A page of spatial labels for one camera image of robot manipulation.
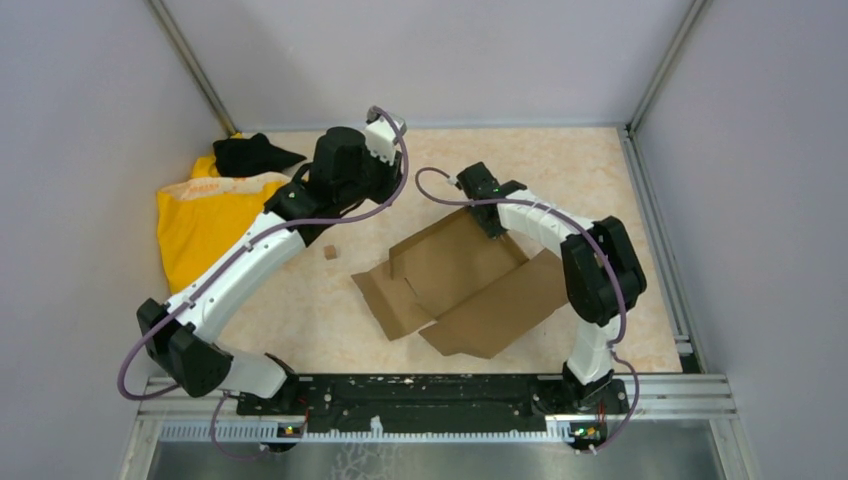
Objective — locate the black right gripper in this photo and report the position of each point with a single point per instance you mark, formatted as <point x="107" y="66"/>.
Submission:
<point x="494" y="231"/>

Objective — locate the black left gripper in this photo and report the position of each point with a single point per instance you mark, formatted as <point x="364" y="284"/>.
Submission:
<point x="392" y="174"/>

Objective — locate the brown cardboard box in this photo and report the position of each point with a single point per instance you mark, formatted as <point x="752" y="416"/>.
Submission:
<point x="462" y="291"/>

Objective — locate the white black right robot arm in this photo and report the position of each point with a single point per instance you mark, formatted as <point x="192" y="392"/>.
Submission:
<point x="602" y="273"/>

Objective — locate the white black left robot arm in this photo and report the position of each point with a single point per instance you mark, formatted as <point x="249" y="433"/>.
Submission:
<point x="181" y="335"/>

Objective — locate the black cloth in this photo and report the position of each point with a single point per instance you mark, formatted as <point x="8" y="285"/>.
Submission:
<point x="248" y="157"/>

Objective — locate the yellow cloth garment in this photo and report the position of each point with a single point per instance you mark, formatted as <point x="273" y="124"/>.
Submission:
<point x="200" y="218"/>

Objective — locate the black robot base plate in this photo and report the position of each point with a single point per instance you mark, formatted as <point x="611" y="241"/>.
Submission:
<point x="406" y="419"/>

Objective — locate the aluminium frame rail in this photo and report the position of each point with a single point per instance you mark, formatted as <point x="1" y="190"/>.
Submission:
<point x="651" y="396"/>

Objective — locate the white slotted cable duct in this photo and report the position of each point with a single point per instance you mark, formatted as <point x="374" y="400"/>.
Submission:
<point x="274" y="432"/>

